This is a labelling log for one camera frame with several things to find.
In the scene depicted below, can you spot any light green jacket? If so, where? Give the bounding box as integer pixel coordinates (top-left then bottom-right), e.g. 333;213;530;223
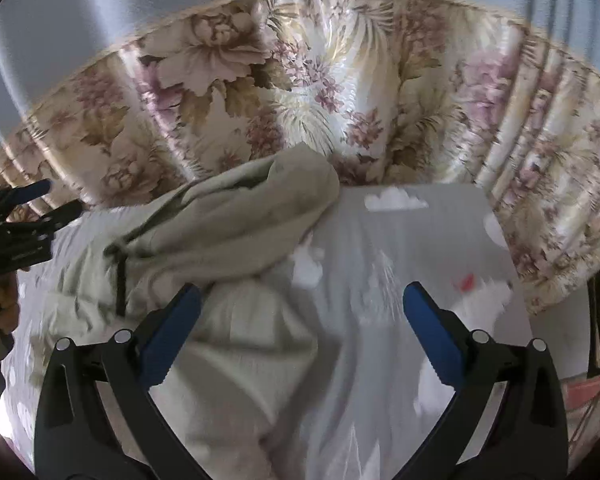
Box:
28;144;340;479

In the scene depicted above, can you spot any person's left hand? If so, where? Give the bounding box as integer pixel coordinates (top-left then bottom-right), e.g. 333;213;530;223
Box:
0;272;20;334

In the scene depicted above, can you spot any grey polar bear bedsheet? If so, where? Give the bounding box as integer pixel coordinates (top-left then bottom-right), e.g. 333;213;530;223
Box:
0;181;537;480

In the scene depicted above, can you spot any blue floral curtain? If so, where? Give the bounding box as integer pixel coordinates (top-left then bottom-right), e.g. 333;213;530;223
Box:
0;0;600;312

